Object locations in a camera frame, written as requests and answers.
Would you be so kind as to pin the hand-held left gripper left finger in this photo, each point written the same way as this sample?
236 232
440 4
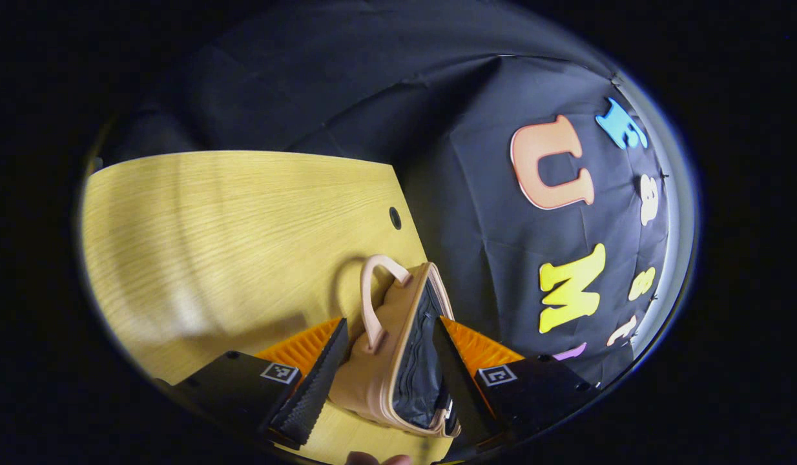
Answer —
311 394

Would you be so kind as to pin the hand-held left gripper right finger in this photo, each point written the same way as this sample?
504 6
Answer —
460 387

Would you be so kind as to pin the pink suitcase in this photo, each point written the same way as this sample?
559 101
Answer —
385 361

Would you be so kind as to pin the black backdrop cloth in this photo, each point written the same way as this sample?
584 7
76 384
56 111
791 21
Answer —
476 213

